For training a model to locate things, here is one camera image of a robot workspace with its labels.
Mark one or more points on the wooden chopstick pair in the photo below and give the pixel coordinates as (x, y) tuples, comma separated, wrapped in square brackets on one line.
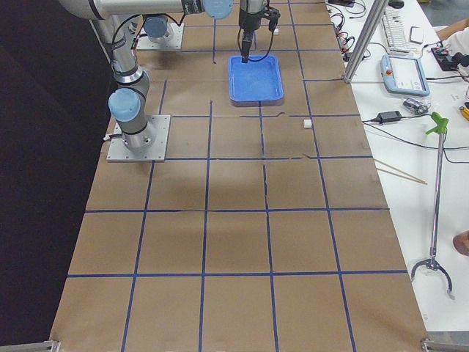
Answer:
[(392, 170)]

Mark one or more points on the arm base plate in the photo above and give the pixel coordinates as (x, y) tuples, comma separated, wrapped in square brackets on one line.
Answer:
[(149, 145), (171, 41)]

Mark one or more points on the brown paper table cover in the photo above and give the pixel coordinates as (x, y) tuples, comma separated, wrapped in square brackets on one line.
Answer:
[(255, 234)]

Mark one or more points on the teach pendant blue white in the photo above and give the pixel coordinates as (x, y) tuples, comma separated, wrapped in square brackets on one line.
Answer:
[(403, 75)]

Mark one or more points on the blue plastic tray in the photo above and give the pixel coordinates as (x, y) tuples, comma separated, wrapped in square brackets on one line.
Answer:
[(255, 82)]

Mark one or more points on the white keyboard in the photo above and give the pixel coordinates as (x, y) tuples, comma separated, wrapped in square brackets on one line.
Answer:
[(393, 31)]

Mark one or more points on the black power adapter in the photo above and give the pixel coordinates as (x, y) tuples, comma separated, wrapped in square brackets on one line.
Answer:
[(388, 116)]

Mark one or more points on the aluminium frame post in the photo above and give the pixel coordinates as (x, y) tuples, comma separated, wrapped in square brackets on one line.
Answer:
[(374, 15)]

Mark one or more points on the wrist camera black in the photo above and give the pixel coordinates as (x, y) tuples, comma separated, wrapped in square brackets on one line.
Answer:
[(272, 14)]

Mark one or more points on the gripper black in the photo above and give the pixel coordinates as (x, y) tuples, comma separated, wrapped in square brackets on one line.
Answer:
[(248, 19)]

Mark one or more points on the green handled reacher grabber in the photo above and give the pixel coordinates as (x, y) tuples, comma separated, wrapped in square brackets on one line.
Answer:
[(431, 262)]

